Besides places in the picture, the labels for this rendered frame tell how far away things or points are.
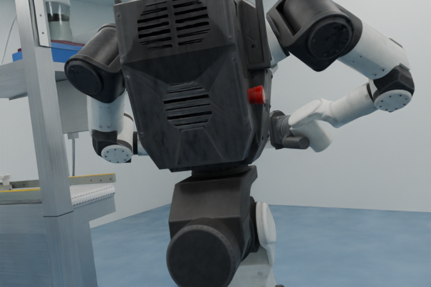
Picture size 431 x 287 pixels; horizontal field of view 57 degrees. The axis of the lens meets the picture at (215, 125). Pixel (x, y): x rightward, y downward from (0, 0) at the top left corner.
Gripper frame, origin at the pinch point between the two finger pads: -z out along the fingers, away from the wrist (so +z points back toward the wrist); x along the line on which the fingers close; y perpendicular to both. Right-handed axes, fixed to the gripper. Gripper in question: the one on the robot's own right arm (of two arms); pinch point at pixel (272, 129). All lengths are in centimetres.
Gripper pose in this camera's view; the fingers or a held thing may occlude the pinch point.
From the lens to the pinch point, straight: 134.0
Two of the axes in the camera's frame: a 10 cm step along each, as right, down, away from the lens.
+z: 3.1, -0.2, -9.5
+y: 9.4, -1.4, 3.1
